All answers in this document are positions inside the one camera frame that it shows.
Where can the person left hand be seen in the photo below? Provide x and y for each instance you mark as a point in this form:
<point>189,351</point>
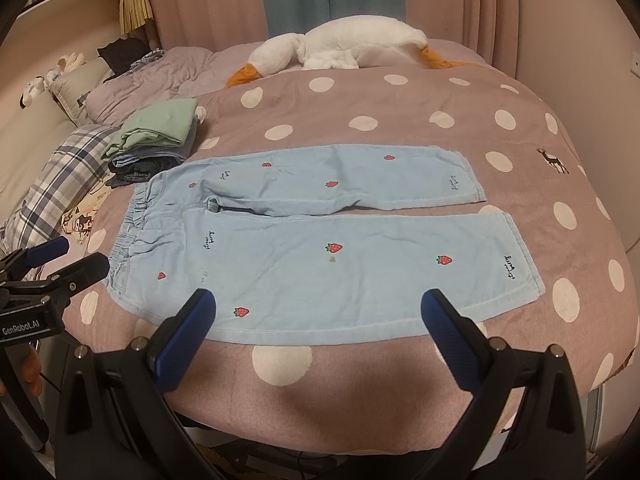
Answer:
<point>31,370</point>

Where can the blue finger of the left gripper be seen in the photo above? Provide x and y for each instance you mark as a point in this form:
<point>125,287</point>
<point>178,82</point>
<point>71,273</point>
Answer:
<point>75,272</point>
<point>19,263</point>

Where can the grey pillow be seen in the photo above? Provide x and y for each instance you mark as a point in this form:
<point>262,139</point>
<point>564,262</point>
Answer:
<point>71,90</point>

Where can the lilac crumpled blanket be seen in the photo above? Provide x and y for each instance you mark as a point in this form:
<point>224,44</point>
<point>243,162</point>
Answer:
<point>182,72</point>

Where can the black garment on bed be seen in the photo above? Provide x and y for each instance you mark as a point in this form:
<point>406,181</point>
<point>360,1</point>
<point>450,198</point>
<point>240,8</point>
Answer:
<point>120,54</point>

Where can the folded dark jeans stack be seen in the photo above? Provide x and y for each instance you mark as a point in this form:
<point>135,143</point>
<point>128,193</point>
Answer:
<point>141,164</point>

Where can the plaid pillow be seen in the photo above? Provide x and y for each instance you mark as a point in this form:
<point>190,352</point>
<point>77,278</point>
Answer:
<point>75,167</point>

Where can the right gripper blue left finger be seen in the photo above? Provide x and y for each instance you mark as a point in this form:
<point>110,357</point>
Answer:
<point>113,419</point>

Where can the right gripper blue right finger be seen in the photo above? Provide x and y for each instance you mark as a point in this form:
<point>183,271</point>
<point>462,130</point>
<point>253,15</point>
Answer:
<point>547,438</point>

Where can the folded green garment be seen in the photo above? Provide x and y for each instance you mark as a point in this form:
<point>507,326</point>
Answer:
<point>164,123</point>

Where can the white goose plush toy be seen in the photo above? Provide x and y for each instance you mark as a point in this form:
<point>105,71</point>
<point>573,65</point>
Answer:
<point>358,41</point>

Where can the light blue strawberry pants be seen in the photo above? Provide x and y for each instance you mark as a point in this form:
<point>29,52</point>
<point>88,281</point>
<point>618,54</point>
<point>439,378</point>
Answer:
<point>330,244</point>

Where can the small white plush toy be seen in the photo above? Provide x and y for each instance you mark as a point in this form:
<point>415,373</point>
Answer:
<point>38,85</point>

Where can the yellow tassel hanging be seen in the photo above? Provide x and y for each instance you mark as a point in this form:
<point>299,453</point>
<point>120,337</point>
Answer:
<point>133,14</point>

